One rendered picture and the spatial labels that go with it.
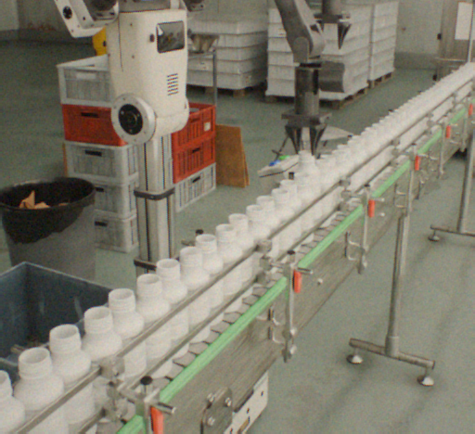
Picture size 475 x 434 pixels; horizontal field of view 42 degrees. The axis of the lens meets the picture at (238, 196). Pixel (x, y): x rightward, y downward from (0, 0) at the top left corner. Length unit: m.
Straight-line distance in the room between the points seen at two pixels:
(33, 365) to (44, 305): 0.79
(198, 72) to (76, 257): 6.07
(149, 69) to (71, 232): 1.25
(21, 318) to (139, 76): 0.75
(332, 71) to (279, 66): 6.63
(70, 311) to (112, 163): 2.21
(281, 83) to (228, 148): 3.36
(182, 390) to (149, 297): 0.17
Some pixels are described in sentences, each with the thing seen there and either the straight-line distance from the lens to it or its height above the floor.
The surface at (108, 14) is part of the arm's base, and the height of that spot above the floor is 1.50.
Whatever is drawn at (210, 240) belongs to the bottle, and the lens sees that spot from 1.12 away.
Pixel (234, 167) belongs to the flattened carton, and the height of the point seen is 0.17.
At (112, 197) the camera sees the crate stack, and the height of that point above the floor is 0.35.
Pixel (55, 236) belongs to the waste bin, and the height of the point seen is 0.49.
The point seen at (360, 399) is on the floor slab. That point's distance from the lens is 2.66.
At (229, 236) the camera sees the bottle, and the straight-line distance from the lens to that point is 1.14.
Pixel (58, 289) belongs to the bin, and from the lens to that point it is 1.54.
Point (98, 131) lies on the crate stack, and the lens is 3.69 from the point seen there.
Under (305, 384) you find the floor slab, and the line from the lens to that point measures 2.71.
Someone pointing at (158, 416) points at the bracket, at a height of 1.06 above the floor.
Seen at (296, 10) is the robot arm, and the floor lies 1.53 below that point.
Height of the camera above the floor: 1.61
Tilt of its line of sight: 20 degrees down
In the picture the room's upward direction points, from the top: straight up
